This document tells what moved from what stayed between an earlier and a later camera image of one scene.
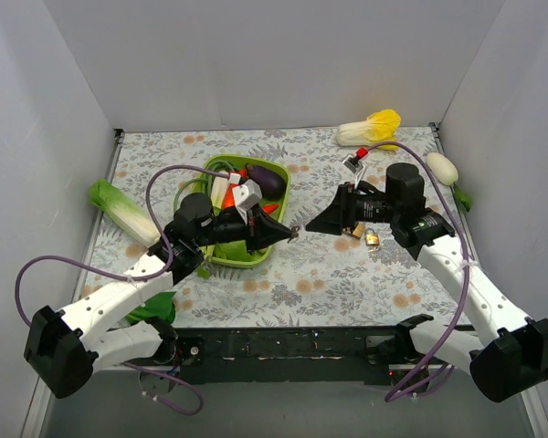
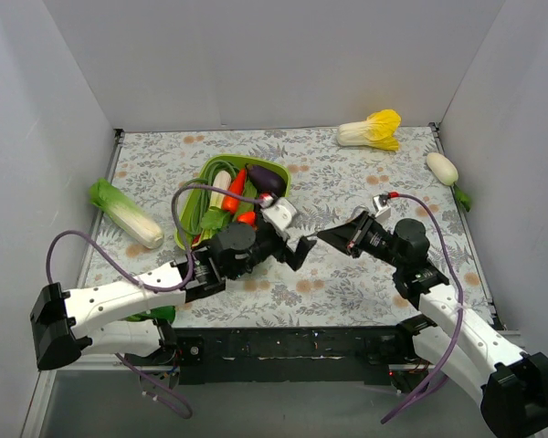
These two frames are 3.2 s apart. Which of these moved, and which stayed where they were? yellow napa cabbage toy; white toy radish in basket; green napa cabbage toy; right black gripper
Moved: right black gripper
Stayed: yellow napa cabbage toy; white toy radish in basket; green napa cabbage toy
